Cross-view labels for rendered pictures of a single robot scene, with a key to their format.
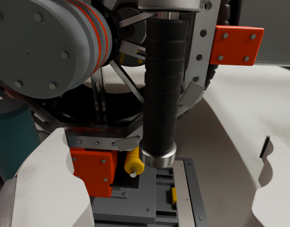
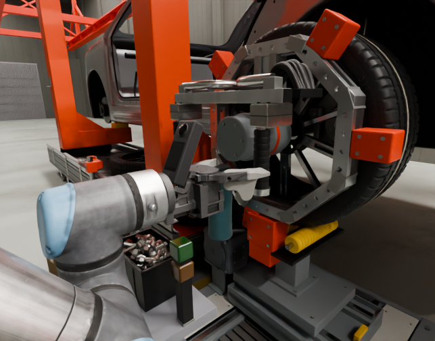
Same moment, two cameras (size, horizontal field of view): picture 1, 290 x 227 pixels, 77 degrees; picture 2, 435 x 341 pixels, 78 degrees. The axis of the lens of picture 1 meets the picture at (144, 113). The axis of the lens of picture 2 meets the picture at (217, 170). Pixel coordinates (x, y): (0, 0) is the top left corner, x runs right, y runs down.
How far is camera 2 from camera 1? 0.50 m
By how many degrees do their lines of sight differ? 46
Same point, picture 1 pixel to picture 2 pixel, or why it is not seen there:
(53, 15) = (240, 124)
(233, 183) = not seen: outside the picture
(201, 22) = (340, 126)
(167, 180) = (362, 316)
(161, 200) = (341, 330)
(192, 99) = (337, 186)
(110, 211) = (275, 297)
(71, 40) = (245, 134)
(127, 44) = (308, 139)
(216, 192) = not seen: outside the picture
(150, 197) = (323, 310)
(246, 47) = (379, 147)
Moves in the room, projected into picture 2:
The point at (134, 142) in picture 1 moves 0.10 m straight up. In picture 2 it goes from (291, 216) to (293, 185)
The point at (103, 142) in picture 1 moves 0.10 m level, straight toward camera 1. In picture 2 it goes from (271, 210) to (258, 222)
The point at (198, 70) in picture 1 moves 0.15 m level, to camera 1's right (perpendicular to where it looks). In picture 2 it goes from (340, 162) to (411, 173)
